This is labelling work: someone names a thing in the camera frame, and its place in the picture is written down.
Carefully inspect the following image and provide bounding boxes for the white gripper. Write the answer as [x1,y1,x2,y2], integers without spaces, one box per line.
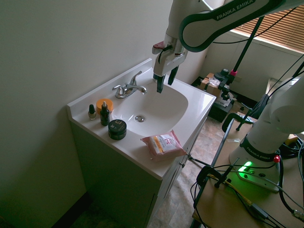
[153,50,187,94]

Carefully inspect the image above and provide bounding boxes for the white sink vanity cabinet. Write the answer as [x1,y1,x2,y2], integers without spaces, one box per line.
[66,57,217,180]

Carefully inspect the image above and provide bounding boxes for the cardboard box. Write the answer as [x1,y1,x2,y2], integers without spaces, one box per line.
[199,72,223,96]

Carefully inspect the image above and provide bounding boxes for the orange round jar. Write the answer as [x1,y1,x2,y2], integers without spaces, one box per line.
[95,98,114,113]

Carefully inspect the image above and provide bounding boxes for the black case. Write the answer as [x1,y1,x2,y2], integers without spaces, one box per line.
[208,94,238,123]

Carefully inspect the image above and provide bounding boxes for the pink wet wipes pack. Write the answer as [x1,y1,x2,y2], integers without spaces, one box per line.
[140,129,188,163]

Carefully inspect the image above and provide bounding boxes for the black round jar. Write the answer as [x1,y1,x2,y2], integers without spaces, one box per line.
[108,119,127,141]

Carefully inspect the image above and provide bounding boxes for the dark dropper bottle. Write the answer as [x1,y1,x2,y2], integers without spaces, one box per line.
[99,101,111,126]

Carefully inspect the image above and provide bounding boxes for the black C-clamp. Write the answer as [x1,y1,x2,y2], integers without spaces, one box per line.
[196,158,240,189]
[221,113,258,133]

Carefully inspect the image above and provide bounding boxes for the small nail polish bottle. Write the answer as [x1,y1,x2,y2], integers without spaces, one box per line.
[87,104,97,121]

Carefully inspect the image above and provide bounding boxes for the grey vanity cabinet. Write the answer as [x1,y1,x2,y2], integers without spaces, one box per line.
[68,117,208,228]

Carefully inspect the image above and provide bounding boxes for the wooden window blinds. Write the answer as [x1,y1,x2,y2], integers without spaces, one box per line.
[229,4,304,54]

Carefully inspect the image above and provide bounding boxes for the wooden robot table board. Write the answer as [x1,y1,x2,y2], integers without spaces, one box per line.
[191,117,304,228]

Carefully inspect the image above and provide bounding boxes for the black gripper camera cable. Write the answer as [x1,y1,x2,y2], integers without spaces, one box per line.
[157,45,173,65]

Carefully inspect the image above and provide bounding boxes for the red and white wrist camera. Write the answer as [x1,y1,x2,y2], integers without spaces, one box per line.
[152,40,172,55]

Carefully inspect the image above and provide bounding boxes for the chrome two-handle faucet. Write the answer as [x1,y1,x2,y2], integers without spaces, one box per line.
[112,70,148,99]

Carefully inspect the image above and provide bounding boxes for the black camera stand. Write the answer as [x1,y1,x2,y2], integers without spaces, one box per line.
[213,16,265,114]

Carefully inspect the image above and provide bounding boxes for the yellow cable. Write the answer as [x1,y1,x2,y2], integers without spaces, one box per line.
[224,179,253,207]

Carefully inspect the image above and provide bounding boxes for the thick black cable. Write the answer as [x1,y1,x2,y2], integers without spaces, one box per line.
[276,154,304,220]

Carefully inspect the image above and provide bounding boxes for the grey cable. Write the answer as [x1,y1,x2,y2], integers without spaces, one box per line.
[258,177,304,216]

